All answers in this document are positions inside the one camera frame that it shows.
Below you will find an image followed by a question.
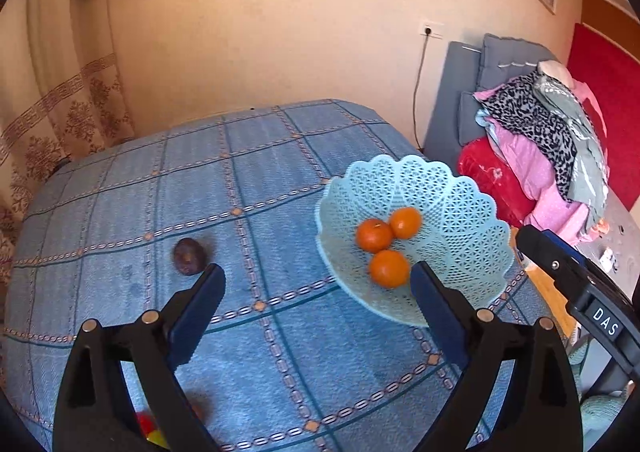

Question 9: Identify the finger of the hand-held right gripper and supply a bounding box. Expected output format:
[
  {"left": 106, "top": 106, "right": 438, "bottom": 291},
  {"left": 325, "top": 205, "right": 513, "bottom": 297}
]
[{"left": 516, "top": 226, "right": 597, "bottom": 305}]

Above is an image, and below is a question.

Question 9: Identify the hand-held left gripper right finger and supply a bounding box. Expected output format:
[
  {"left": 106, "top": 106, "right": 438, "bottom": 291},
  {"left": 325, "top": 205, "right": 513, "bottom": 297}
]
[{"left": 410, "top": 261, "right": 583, "bottom": 452}]

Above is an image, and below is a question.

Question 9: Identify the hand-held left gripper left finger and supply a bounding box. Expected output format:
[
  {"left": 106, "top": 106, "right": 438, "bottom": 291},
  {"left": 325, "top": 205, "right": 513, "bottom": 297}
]
[{"left": 52, "top": 263, "right": 227, "bottom": 452}]

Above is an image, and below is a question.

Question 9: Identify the dark brown avocado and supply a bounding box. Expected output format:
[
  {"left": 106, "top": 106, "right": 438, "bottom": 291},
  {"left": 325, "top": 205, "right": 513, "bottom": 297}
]
[{"left": 173, "top": 238, "right": 206, "bottom": 277}]

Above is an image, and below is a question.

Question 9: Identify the light blue lattice plastic basket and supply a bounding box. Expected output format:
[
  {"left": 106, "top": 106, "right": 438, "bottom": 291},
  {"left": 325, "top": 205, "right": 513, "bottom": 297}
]
[{"left": 315, "top": 154, "right": 516, "bottom": 328}]

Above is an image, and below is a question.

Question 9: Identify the wooden stool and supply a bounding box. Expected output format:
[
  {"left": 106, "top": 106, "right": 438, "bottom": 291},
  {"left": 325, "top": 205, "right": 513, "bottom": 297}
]
[{"left": 520, "top": 259, "right": 576, "bottom": 338}]

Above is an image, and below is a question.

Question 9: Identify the small orange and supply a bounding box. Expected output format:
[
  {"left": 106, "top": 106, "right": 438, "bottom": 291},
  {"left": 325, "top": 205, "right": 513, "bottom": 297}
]
[
  {"left": 389, "top": 207, "right": 423, "bottom": 240},
  {"left": 370, "top": 249, "right": 412, "bottom": 289},
  {"left": 356, "top": 218, "right": 394, "bottom": 254}
]

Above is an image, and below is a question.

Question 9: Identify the red floral blanket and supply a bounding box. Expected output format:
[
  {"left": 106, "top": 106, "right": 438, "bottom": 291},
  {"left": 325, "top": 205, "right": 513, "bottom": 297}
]
[{"left": 457, "top": 142, "right": 538, "bottom": 228}]

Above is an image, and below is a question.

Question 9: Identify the teal knitted cloth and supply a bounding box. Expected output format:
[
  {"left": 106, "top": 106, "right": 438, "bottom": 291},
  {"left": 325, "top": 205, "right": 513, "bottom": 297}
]
[{"left": 565, "top": 342, "right": 631, "bottom": 433}]

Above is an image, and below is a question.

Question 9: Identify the pile of clothes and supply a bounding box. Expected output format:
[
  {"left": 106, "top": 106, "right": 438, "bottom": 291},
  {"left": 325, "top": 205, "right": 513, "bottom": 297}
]
[{"left": 474, "top": 82, "right": 608, "bottom": 243}]

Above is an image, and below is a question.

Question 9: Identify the grey-green floral cloth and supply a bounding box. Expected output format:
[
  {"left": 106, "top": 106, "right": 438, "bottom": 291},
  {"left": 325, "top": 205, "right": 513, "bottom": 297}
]
[{"left": 532, "top": 74, "right": 610, "bottom": 223}]

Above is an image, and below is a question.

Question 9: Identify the leopard print cloth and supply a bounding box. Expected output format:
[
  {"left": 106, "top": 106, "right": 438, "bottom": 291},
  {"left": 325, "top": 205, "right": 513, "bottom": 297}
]
[{"left": 479, "top": 74, "right": 581, "bottom": 203}]

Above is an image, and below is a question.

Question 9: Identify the grey cushioned sofa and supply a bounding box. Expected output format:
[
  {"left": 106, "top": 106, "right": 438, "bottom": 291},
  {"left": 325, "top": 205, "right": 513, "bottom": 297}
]
[{"left": 424, "top": 33, "right": 558, "bottom": 168}]

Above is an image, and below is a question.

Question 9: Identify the white garment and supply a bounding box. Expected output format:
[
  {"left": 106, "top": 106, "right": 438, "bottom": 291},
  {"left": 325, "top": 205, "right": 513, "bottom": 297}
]
[{"left": 537, "top": 60, "right": 573, "bottom": 83}]

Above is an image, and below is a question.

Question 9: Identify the red hanging cloth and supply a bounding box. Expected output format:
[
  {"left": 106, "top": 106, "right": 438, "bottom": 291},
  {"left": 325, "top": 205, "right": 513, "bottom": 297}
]
[{"left": 565, "top": 23, "right": 640, "bottom": 210}]

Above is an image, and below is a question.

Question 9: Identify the beige patterned curtain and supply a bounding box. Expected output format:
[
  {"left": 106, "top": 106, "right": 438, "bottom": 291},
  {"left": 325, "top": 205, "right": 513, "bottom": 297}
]
[{"left": 0, "top": 0, "right": 151, "bottom": 293}]

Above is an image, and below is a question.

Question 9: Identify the black power cable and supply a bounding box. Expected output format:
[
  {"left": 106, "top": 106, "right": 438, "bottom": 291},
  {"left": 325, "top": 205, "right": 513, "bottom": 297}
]
[{"left": 412, "top": 34, "right": 431, "bottom": 150}]

